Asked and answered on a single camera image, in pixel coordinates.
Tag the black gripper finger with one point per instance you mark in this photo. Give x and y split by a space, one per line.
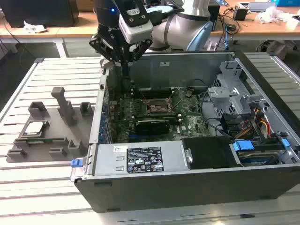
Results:
143 49
100 45

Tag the thin metal locking lever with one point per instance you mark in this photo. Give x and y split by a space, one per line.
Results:
174 94
180 103

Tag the silver green CPU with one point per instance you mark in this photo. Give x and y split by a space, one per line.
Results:
34 127

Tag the CPU socket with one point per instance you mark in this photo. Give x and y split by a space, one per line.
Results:
157 107

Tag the brown cardboard box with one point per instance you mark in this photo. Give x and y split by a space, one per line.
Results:
85 4

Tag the wooden desk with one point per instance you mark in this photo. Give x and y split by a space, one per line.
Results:
70 28

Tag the black RAM slot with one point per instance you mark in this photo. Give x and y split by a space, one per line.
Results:
154 115
174 122
174 119
159 93
159 89

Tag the round coin battery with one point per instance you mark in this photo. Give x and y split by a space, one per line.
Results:
187 94

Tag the black computer tower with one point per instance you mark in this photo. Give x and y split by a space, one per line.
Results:
42 11

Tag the white crumpled paper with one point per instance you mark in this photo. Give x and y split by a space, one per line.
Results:
34 27

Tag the black graphics card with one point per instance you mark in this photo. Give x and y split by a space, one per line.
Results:
152 128

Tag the blue expansion slot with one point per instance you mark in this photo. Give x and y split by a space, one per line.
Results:
136 136

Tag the green motherboard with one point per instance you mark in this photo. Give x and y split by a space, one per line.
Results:
194 124

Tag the silver metal drive cage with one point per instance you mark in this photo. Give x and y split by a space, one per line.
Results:
225 93

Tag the small black box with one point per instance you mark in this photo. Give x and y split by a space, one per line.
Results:
240 14

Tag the grey parts rack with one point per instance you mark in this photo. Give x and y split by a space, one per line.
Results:
56 140

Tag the green RAM stick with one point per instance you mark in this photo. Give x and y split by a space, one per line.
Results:
48 140

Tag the grey power supply unit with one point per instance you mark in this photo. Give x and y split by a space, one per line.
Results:
107 161

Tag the blue plastic latch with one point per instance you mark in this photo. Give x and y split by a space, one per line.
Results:
76 163
284 143

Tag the grey laptop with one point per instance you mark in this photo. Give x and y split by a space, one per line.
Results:
262 6

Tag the clear plastic bag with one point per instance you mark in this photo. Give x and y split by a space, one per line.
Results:
269 15

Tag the hard disk in blue carrier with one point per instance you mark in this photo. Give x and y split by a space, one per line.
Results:
243 145

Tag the white box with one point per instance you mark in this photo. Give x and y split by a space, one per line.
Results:
291 21

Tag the black grey PC case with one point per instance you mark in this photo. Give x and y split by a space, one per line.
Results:
187 194

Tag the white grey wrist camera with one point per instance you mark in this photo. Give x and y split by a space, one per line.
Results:
138 30

